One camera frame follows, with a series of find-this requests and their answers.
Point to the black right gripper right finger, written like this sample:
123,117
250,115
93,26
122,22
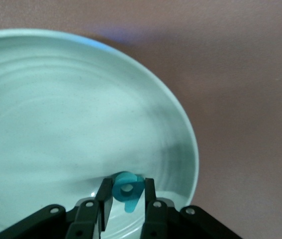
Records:
150,196

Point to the light green plate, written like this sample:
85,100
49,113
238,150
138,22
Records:
56,112

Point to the brown table mat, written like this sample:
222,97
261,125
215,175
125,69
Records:
230,74

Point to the teal digit six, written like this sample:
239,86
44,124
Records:
121,196

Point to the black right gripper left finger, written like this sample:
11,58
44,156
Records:
106,199

